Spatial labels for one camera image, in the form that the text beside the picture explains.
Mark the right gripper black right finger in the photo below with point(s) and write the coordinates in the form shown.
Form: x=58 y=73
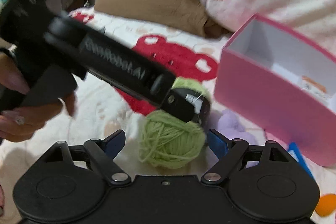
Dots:
x=233 y=155

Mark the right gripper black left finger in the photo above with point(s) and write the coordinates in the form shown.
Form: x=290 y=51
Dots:
x=89 y=164

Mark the purple plush toy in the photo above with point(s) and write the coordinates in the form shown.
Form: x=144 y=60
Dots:
x=228 y=124

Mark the green yarn ball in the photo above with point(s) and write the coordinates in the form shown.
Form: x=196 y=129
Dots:
x=168 y=142

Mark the clear box with orange label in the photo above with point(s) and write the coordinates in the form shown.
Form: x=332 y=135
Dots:
x=314 y=88

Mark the person's left hand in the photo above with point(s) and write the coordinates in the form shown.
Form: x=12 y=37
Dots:
x=21 y=123

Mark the blue wet wipes pack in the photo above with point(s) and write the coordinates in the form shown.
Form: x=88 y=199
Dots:
x=294 y=151

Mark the pink cardboard box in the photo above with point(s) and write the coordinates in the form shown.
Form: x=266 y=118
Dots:
x=259 y=77

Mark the orange makeup sponge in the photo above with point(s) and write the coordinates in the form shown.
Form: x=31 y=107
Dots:
x=326 y=205

